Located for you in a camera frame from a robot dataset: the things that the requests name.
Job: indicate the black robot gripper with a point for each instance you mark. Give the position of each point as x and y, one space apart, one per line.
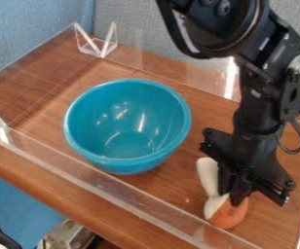
250 168

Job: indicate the brown and white toy mushroom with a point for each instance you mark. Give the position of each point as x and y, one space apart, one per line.
220 212

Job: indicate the blue plastic bowl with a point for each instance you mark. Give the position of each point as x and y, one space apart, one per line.
127 124

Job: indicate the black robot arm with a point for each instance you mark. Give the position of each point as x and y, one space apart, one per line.
243 29

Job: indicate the clear acrylic table barrier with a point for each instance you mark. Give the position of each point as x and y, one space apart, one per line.
147 211

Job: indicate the white power strip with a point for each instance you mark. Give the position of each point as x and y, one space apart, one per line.
69 235

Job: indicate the clear acrylic corner bracket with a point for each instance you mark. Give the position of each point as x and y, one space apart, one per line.
95 46

